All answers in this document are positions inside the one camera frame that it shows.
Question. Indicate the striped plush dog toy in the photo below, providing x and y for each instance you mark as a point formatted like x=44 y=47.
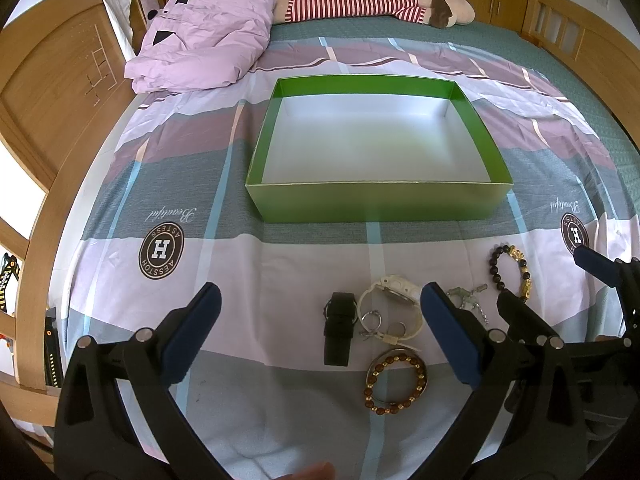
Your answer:
x=436 y=13

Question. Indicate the white wrist watch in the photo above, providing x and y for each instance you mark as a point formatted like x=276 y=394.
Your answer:
x=402 y=293

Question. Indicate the green cardboard box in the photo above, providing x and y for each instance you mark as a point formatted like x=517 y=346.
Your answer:
x=374 y=148

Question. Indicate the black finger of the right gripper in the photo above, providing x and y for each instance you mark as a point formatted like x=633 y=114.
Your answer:
x=618 y=274
x=523 y=322

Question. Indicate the pink crumpled quilt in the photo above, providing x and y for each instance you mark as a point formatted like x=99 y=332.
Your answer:
x=201 y=44

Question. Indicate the person's left hand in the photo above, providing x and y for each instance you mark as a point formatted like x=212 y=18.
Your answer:
x=320 y=471

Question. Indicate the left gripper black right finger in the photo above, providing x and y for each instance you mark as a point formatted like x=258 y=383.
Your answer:
x=488 y=361

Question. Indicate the patchwork bed sheet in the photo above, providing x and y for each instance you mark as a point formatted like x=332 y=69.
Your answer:
x=173 y=213

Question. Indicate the wooden bed footboard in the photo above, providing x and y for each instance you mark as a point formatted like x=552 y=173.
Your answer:
x=605 y=60

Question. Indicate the wooden bed headboard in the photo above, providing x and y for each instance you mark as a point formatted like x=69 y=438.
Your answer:
x=62 y=92

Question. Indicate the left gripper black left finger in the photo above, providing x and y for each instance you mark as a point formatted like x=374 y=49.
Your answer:
x=94 y=438

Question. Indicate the black wrist watch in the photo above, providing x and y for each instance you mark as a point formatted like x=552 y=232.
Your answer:
x=340 y=315

